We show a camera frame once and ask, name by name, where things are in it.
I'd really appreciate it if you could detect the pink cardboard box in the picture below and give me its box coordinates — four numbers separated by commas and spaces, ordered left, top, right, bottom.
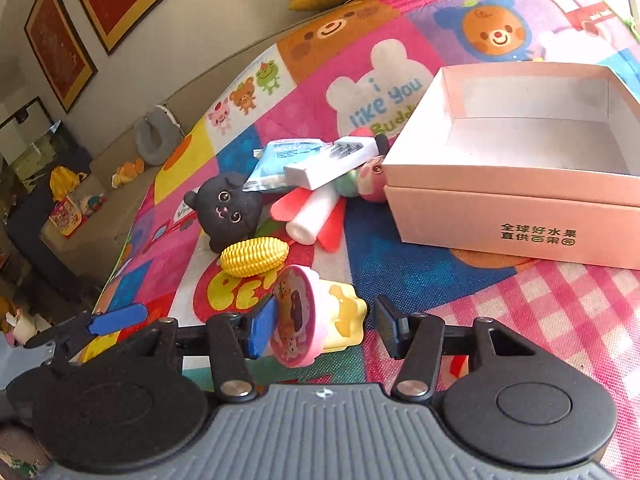
384, 62, 639, 269

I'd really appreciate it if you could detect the yellow toy corn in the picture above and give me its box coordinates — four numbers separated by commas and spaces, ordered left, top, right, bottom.
219, 237, 290, 278

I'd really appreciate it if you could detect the white red foam rocket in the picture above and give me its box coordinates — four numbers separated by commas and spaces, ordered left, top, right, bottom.
270, 184, 347, 252

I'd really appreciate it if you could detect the black plush cat toy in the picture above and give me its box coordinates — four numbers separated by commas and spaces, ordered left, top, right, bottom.
183, 172, 262, 254

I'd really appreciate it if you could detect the colourful cartoon play mat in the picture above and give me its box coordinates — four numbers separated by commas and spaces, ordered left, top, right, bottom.
96, 0, 639, 479

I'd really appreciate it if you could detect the yellow pink cupcake toy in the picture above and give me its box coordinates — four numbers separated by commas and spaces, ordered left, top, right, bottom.
270, 264, 368, 368

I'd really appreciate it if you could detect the beige sofa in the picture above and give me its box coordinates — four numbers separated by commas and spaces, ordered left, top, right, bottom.
0, 34, 302, 311

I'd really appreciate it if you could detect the grey neck pillow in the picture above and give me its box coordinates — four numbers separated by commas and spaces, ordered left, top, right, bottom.
134, 105, 183, 166

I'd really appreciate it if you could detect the pink round cartoon toy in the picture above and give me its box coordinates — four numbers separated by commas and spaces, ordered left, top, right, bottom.
333, 155, 386, 203

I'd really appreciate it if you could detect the blue wet wipes pack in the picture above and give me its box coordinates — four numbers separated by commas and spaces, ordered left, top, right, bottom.
243, 139, 326, 192

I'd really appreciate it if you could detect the white battery charger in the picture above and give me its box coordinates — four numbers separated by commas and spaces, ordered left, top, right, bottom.
284, 136, 378, 191

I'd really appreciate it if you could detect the small pirate figure toy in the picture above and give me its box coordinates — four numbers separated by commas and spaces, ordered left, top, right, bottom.
349, 127, 390, 156

